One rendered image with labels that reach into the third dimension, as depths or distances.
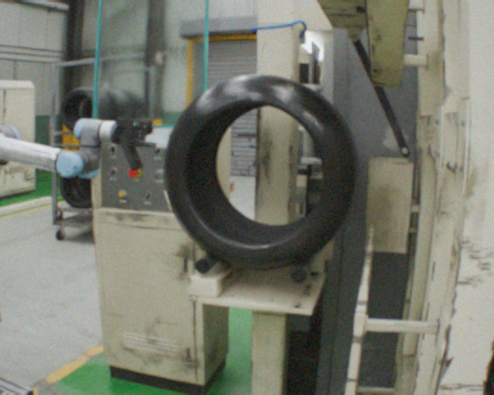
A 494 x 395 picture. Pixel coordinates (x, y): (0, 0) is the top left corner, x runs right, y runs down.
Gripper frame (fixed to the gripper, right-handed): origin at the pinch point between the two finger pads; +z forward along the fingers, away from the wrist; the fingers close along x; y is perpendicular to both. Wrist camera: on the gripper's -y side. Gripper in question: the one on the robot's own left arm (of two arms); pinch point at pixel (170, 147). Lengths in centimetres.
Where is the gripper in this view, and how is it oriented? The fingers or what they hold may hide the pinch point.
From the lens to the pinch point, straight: 156.8
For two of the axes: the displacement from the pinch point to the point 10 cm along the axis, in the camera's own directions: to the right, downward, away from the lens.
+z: 9.6, 1.6, -2.4
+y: 1.2, -9.7, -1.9
